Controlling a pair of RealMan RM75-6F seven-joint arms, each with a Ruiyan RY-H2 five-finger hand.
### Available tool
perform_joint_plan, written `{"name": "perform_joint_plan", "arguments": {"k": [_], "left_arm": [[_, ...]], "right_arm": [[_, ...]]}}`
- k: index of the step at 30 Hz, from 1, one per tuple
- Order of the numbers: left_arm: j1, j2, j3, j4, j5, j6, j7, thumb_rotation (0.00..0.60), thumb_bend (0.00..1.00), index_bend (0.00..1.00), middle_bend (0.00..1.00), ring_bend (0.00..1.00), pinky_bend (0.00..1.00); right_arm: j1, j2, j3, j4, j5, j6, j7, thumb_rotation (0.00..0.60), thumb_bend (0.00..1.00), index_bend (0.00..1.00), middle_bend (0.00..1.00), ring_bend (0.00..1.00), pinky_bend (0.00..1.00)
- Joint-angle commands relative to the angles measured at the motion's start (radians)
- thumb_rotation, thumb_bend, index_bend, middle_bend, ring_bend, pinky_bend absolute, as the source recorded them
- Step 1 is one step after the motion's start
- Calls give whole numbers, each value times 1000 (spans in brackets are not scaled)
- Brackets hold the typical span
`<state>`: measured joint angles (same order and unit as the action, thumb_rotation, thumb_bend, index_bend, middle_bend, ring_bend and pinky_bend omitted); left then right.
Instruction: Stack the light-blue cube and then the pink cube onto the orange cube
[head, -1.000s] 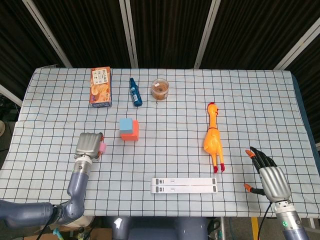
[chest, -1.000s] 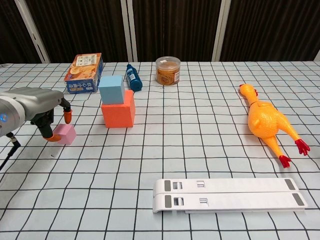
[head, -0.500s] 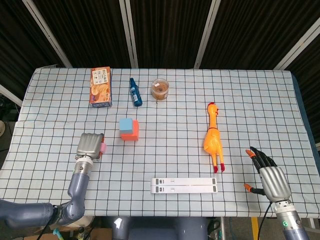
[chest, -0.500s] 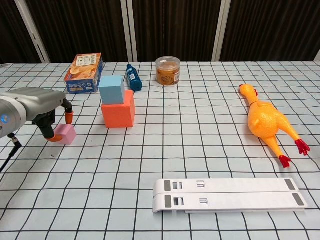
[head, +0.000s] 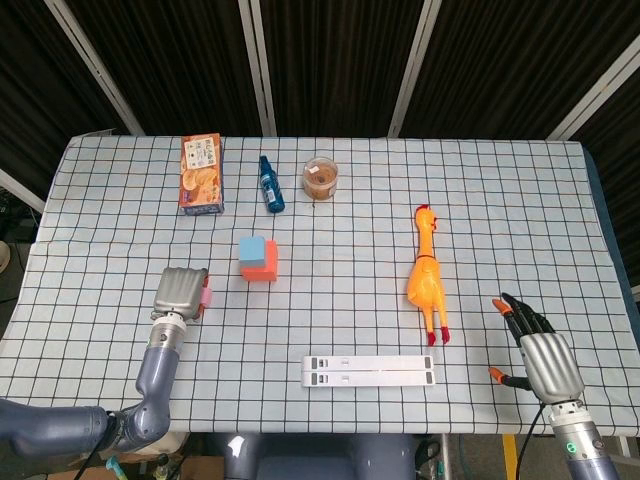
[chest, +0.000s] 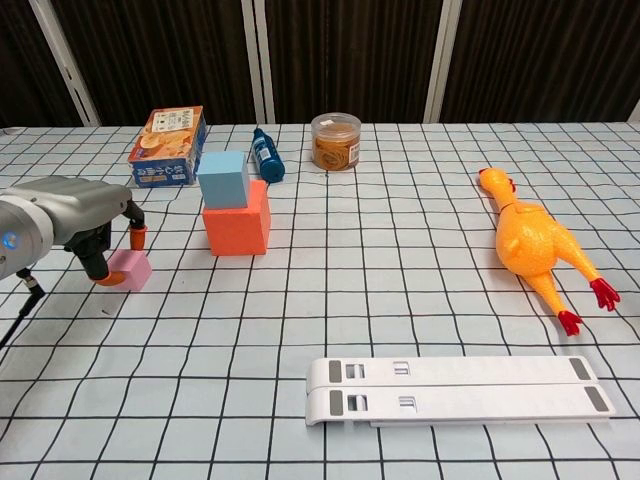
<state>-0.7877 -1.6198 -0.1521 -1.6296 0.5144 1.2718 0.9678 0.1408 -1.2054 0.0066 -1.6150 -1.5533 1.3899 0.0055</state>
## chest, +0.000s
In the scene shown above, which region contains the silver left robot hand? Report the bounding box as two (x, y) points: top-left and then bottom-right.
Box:
(1, 175), (150, 288)

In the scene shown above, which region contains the small pink foam cube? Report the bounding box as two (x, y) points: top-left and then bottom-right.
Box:
(108, 249), (153, 292)

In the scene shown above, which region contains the light blue foam cube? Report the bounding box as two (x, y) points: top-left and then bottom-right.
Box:
(197, 151), (250, 210)

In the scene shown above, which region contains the orange and blue cookie box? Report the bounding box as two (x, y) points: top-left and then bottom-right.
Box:
(129, 105), (209, 189)

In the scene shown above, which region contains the large orange foam cube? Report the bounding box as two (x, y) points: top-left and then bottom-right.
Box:
(201, 179), (272, 257)

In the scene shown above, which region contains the dark blue spray bottle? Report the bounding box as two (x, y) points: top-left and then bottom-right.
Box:
(251, 126), (287, 183)

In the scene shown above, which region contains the clear jar of rubber bands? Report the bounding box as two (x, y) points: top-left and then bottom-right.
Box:
(310, 113), (363, 172)

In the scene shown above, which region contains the dark pleated curtain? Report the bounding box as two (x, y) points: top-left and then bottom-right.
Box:
(0, 0), (640, 127)

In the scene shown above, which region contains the light blue checkered tablecloth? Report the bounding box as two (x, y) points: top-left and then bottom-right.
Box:
(0, 119), (640, 480)

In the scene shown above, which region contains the white folding laptop stand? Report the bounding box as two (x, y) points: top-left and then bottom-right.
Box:
(304, 355), (617, 429)

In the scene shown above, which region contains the yellow rubber chicken toy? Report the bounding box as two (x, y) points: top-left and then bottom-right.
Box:
(477, 167), (622, 337)

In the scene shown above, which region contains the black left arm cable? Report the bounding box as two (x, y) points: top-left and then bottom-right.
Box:
(0, 268), (46, 351)

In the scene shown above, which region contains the white frame post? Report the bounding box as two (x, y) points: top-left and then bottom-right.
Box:
(30, 0), (103, 127)
(423, 0), (462, 124)
(240, 0), (277, 125)

